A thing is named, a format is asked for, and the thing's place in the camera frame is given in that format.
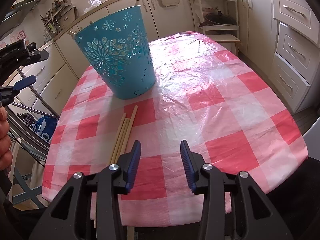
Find blue printed plastic bag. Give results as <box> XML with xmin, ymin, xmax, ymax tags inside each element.
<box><xmin>32</xmin><ymin>116</ymin><xmax>58</xmax><ymax>143</ymax></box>

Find hanging kitchen tools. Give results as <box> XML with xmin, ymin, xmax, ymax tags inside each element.
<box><xmin>41</xmin><ymin>17</ymin><xmax>62</xmax><ymax>39</ymax></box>

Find wall shelf with bottles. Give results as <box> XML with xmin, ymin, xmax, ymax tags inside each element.
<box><xmin>40</xmin><ymin>0</ymin><xmax>75</xmax><ymax>28</ymax></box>

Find dark wok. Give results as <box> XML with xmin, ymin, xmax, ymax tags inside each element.
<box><xmin>204</xmin><ymin>10</ymin><xmax>237</xmax><ymax>27</ymax></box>

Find black framed board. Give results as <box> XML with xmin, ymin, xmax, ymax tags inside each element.
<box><xmin>59</xmin><ymin>6</ymin><xmax>77</xmax><ymax>30</ymax></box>

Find pink wall decals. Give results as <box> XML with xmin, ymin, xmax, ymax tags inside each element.
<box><xmin>14</xmin><ymin>29</ymin><xmax>28</xmax><ymax>42</ymax></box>

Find black wire basket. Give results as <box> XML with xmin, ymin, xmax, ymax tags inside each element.
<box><xmin>17</xmin><ymin>112</ymin><xmax>33</xmax><ymax>128</ymax></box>

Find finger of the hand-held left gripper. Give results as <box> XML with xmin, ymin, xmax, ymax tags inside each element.
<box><xmin>0</xmin><ymin>75</ymin><xmax>36</xmax><ymax>103</ymax></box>
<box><xmin>26</xmin><ymin>43</ymin><xmax>50</xmax><ymax>62</ymax></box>

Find cream base cabinets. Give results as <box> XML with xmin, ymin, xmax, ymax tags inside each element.
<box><xmin>10</xmin><ymin>0</ymin><xmax>274</xmax><ymax>120</ymax></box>

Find black range hood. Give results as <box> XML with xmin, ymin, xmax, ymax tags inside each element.
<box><xmin>0</xmin><ymin>0</ymin><xmax>42</xmax><ymax>27</ymax></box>

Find wooden sticks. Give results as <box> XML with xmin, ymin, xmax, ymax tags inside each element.
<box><xmin>109</xmin><ymin>113</ymin><xmax>127</xmax><ymax>166</ymax></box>

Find person's left hand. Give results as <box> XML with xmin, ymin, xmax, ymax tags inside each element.
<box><xmin>0</xmin><ymin>106</ymin><xmax>13</xmax><ymax>173</ymax></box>

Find small wooden step stool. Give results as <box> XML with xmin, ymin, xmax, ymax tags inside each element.
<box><xmin>212</xmin><ymin>34</ymin><xmax>242</xmax><ymax>57</ymax></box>

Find white refrigerator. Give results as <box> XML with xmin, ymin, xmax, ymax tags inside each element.
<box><xmin>302</xmin><ymin>121</ymin><xmax>320</xmax><ymax>162</ymax></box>

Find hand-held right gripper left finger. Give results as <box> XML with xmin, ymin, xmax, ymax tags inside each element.
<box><xmin>29</xmin><ymin>140</ymin><xmax>142</xmax><ymax>240</ymax></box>

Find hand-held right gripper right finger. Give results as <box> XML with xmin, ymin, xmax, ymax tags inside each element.
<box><xmin>180</xmin><ymin>140</ymin><xmax>293</xmax><ymax>240</ymax></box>

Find teal perforated utensil bucket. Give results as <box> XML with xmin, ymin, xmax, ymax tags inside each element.
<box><xmin>74</xmin><ymin>5</ymin><xmax>157</xmax><ymax>100</ymax></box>

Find red white checked tablecloth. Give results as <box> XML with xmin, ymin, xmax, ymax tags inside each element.
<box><xmin>42</xmin><ymin>31</ymin><xmax>308</xmax><ymax>230</ymax></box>

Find cream drawer unit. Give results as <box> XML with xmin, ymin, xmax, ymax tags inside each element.
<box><xmin>271</xmin><ymin>0</ymin><xmax>314</xmax><ymax>114</ymax></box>

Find white plastic bag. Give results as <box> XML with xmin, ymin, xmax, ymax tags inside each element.
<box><xmin>83</xmin><ymin>0</ymin><xmax>102</xmax><ymax>15</ymax></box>

